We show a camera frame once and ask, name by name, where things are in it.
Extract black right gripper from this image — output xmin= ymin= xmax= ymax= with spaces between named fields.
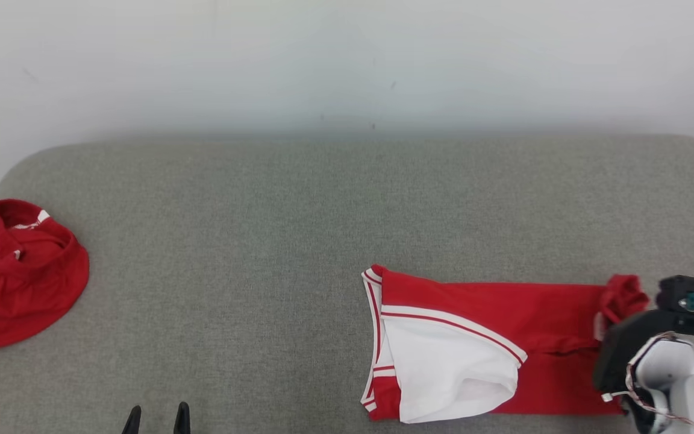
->
xmin=593 ymin=310 xmax=679 ymax=394

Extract red jersey with white trim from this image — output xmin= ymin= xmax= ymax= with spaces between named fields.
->
xmin=360 ymin=264 xmax=650 ymax=424

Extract red shorts with white panels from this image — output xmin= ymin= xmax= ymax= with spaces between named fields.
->
xmin=0 ymin=199 xmax=90 ymax=372

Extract grey fabric sofa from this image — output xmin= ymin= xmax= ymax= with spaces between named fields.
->
xmin=0 ymin=134 xmax=694 ymax=434

